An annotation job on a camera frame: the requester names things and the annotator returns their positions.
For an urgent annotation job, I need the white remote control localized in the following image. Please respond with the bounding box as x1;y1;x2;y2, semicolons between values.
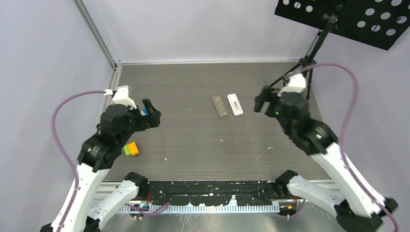
227;93;244;116

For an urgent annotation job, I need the translucent beige remote cover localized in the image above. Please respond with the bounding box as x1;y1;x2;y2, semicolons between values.
212;95;228;118

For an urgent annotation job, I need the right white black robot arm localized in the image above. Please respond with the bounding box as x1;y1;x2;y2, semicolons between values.
254;86;398;232

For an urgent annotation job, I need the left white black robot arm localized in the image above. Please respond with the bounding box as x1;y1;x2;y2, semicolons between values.
40;99;161;232

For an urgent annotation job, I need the blue white green toy brick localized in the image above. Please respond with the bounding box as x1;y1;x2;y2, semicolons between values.
140;109;148;116

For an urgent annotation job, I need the yellow green toy brick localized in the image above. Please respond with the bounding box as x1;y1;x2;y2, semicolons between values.
123;142;140;157

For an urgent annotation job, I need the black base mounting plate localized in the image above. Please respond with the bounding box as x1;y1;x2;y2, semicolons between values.
133;180;295;206

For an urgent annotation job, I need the black music stand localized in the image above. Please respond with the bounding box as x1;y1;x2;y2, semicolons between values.
269;0;410;100

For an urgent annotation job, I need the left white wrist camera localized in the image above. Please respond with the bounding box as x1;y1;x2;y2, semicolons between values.
112;85;137;109

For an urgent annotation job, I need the aluminium corner frame post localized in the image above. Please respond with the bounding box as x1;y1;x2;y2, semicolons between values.
73;0;122;70

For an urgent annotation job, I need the perforated metal cable tray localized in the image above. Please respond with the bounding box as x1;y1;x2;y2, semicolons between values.
118;203;282;215

